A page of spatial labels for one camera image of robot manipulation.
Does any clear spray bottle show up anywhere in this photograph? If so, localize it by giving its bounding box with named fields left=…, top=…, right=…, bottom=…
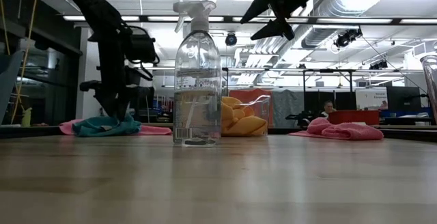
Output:
left=171, top=0, right=223, bottom=148

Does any pink microfiber towel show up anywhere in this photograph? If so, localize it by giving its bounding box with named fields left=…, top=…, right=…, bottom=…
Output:
left=58, top=118, right=173, bottom=137
left=287, top=117, right=384, bottom=141

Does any silver ventilation duct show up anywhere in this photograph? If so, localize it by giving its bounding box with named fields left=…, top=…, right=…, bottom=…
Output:
left=300, top=0, right=386, bottom=50

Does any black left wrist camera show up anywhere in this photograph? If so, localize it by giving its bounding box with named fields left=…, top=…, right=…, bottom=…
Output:
left=125, top=25, right=160, bottom=65

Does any black background monitor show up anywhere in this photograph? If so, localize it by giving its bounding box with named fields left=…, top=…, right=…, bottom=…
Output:
left=386, top=86, right=422, bottom=113

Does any white sign board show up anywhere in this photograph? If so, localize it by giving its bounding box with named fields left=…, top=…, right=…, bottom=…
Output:
left=355, top=87, right=389, bottom=111

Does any red bin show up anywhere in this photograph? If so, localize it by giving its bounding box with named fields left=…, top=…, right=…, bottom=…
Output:
left=328, top=109, right=381, bottom=126

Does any teal microfiber towel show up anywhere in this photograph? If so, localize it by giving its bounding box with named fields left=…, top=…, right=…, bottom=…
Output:
left=72, top=114, right=142, bottom=138

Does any yellow cable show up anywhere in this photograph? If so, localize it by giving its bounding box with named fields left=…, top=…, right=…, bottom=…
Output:
left=0, top=0, right=39, bottom=126

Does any person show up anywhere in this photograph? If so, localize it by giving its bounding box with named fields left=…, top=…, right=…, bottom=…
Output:
left=320, top=100, right=338, bottom=120

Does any yellow-green bottle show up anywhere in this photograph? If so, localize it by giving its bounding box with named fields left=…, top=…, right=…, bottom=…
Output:
left=20, top=107, right=33, bottom=128

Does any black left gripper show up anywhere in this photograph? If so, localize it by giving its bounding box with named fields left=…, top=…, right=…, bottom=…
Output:
left=79, top=63, right=155, bottom=122

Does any black ceiling camera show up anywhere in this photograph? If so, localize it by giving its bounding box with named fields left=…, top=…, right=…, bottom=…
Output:
left=225, top=31, right=238, bottom=47

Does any black ceiling lamp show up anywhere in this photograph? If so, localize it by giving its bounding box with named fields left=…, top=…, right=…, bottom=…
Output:
left=333, top=27, right=363, bottom=49

